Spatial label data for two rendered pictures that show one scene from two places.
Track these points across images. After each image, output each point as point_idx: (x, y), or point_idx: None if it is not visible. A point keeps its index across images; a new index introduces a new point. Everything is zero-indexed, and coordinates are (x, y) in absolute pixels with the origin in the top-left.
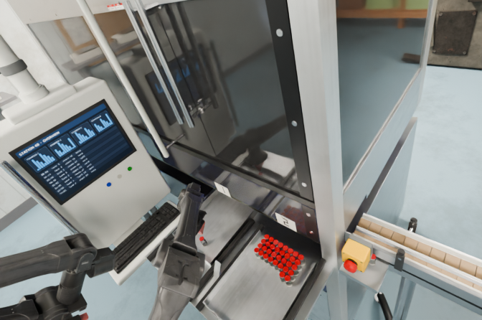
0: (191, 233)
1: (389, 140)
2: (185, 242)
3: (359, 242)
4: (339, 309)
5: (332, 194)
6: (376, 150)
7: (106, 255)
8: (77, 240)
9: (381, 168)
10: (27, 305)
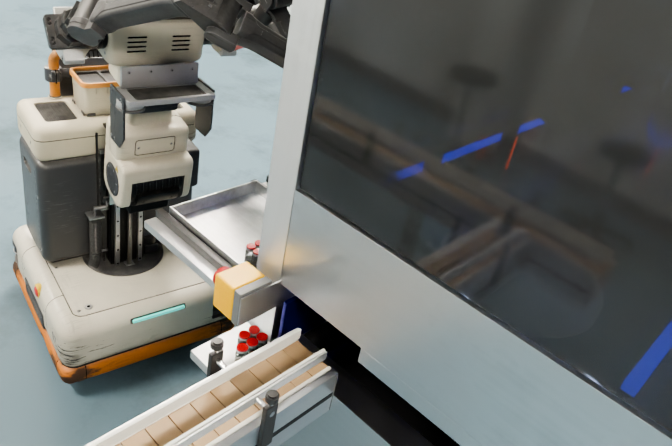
0: (266, 39)
1: (501, 409)
2: (246, 22)
3: (251, 283)
4: None
5: (275, 131)
6: (424, 304)
7: (282, 27)
8: None
9: (435, 411)
10: None
